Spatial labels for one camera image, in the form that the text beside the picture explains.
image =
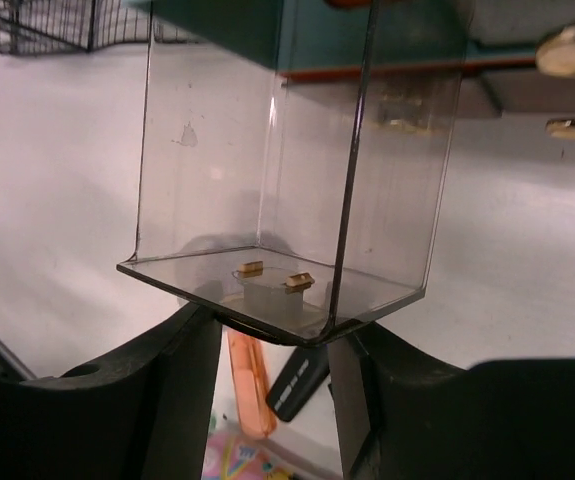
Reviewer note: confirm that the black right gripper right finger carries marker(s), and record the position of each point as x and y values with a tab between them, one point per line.
403	414

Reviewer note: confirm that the clear plastic drawer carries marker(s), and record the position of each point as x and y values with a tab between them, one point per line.
296	209

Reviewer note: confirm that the pink colourful tube case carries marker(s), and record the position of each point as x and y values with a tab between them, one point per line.
230	455

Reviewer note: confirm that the purple cap black highlighter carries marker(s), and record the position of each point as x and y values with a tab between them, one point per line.
301	376

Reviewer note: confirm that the orange highlighter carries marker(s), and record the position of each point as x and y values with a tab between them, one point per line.
251	385

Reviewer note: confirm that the black wire mesh organizer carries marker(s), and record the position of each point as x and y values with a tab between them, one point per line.
43	27

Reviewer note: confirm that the teal orange drawer box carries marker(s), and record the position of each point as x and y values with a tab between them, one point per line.
312	40

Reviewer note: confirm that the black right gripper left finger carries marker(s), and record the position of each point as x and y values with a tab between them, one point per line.
140	411

